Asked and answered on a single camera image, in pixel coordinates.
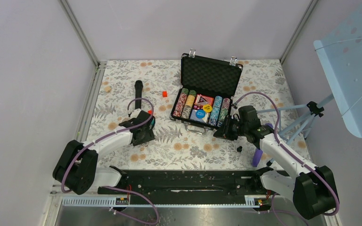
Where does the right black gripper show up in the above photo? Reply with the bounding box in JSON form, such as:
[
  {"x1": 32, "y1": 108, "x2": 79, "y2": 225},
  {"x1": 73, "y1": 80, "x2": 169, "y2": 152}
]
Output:
[{"x1": 213, "y1": 115, "x2": 248, "y2": 141}]

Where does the purple cable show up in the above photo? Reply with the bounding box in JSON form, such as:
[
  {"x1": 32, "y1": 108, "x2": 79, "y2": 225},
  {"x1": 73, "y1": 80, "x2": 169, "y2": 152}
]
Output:
[
  {"x1": 60, "y1": 97, "x2": 160, "y2": 226},
  {"x1": 232, "y1": 91, "x2": 340, "y2": 226}
]

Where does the floral table mat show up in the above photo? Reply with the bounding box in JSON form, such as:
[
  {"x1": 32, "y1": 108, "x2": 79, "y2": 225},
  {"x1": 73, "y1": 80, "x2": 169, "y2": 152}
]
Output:
[{"x1": 86, "y1": 59, "x2": 298, "y2": 170}]

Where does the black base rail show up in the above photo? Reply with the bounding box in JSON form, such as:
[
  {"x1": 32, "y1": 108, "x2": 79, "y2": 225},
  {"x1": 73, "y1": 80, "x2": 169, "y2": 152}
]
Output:
[{"x1": 116, "y1": 168, "x2": 275, "y2": 206}]

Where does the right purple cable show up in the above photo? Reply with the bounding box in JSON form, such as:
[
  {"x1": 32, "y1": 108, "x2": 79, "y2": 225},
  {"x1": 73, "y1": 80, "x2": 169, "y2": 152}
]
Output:
[{"x1": 232, "y1": 91, "x2": 340, "y2": 226}]

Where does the light blue music stand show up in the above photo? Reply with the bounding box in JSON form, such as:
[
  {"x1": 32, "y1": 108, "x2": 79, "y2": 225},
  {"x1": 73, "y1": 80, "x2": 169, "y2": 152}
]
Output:
[{"x1": 255, "y1": 0, "x2": 362, "y2": 166}]

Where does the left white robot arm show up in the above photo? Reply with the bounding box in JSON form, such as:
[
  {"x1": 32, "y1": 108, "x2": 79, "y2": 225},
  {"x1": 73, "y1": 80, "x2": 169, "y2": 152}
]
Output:
[{"x1": 52, "y1": 109, "x2": 155, "y2": 195}]

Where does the black cylinder orange cap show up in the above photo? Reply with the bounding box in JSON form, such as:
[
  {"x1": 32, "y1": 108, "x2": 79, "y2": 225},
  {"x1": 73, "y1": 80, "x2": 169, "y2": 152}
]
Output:
[{"x1": 134, "y1": 80, "x2": 143, "y2": 109}]

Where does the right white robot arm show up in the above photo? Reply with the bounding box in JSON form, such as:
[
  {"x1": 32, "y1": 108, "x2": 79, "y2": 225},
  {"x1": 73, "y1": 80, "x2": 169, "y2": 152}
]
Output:
[{"x1": 214, "y1": 105, "x2": 340, "y2": 219}]

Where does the blue small blind button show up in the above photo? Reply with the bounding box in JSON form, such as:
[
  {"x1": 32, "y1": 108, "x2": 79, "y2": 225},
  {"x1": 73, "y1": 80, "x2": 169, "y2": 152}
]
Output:
[{"x1": 195, "y1": 109, "x2": 206, "y2": 119}]

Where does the black poker case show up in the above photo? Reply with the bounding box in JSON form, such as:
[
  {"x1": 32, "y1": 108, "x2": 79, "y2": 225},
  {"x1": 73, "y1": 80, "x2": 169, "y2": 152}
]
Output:
[{"x1": 170, "y1": 48, "x2": 244, "y2": 131}]

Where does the yellow big blind button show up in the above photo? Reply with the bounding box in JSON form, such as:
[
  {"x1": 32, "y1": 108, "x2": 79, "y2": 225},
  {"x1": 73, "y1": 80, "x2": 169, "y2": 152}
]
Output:
[{"x1": 202, "y1": 104, "x2": 213, "y2": 113}]

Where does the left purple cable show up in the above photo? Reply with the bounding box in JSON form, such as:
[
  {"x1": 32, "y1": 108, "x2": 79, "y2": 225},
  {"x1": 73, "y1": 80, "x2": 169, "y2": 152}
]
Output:
[{"x1": 60, "y1": 97, "x2": 160, "y2": 226}]

